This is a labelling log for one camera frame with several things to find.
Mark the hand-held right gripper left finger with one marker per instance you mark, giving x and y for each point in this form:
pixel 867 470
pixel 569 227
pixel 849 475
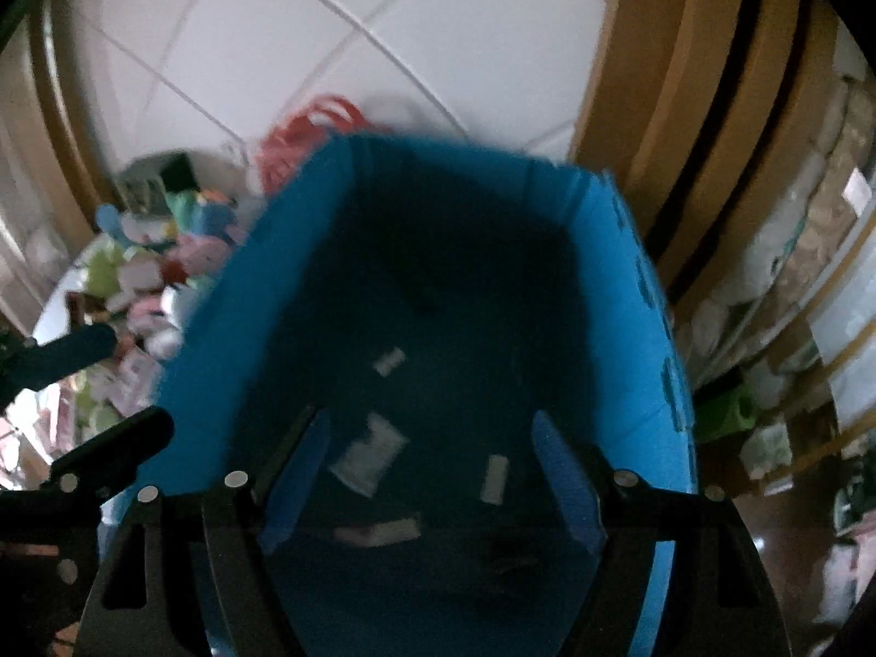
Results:
pixel 301 486

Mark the blue plastic storage box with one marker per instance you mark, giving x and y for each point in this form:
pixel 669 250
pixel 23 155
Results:
pixel 438 253

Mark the large white card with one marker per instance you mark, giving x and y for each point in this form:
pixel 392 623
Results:
pixel 366 455

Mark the dark green box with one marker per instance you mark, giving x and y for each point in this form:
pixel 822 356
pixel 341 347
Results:
pixel 161 178

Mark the white round desktop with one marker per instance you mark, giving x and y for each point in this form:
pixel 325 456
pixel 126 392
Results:
pixel 51 318

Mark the wooden door frame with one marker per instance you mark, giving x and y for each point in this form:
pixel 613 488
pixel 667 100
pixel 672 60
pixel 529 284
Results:
pixel 691 82

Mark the pinkish paper tag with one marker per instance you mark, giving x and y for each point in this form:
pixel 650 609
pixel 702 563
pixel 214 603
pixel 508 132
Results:
pixel 383 532

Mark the green plastic object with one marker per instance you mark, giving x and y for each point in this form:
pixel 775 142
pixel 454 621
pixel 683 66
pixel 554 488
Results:
pixel 729 414

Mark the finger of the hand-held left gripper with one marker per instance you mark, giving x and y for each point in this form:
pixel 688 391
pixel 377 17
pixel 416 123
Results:
pixel 120 441
pixel 68 350

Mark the small white paper tag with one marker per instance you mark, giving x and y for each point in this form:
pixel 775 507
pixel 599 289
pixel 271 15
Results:
pixel 493 479
pixel 389 361

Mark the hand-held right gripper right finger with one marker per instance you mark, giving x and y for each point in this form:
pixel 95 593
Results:
pixel 568 486

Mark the red plastic basket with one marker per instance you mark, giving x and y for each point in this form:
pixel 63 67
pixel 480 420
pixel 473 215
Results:
pixel 301 137

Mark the white green packet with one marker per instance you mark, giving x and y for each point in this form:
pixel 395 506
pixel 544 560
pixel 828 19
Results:
pixel 770 448

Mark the patterned beige curtain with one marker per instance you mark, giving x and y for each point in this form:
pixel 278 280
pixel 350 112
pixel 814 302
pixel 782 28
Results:
pixel 787 239

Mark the pile of plush toys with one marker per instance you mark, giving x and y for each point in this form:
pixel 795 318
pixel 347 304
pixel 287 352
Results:
pixel 150 267

